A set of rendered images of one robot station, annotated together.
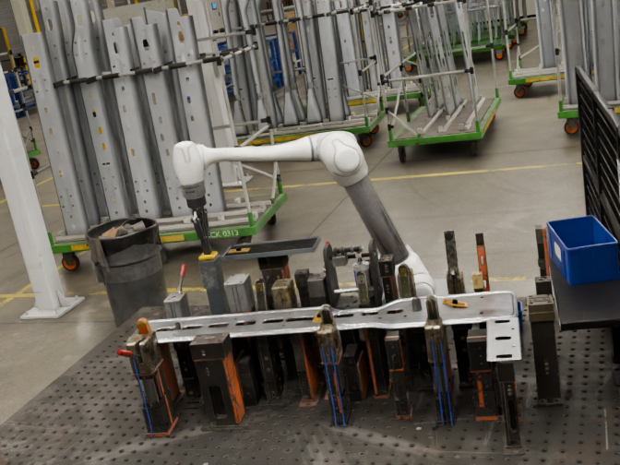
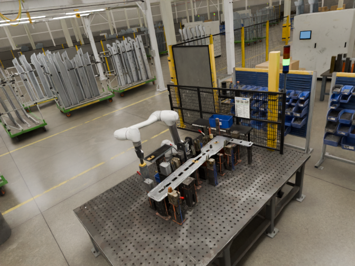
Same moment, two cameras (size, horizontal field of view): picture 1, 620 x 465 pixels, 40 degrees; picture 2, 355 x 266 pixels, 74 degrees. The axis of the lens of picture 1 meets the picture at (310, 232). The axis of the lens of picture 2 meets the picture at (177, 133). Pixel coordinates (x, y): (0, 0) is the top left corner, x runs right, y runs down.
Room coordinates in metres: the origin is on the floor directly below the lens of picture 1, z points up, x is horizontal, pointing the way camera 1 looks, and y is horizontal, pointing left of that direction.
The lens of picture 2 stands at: (1.71, 2.09, 2.52)
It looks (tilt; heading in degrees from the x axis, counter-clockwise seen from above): 26 degrees down; 300
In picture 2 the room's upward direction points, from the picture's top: 10 degrees counter-clockwise
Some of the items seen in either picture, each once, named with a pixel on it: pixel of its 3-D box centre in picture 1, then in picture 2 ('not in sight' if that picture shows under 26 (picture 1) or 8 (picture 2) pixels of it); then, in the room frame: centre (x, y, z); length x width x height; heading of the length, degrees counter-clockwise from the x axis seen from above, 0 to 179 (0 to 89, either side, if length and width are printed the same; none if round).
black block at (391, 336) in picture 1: (399, 375); (221, 164); (2.50, -0.20, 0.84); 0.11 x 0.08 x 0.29; 166
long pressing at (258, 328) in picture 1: (314, 319); (194, 162); (2.73, 0.04, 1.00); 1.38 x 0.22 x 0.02; 76
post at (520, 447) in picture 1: (509, 402); (249, 154); (2.21, -0.49, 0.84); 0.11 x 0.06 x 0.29; 166
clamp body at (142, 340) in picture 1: (152, 384); (176, 206); (2.70, 0.63, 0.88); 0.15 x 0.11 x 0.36; 166
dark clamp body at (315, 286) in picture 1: (326, 323); (181, 165); (2.93, 0.00, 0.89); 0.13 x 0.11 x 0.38; 166
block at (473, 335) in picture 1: (482, 375); (232, 154); (2.42, -0.46, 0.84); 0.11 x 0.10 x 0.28; 166
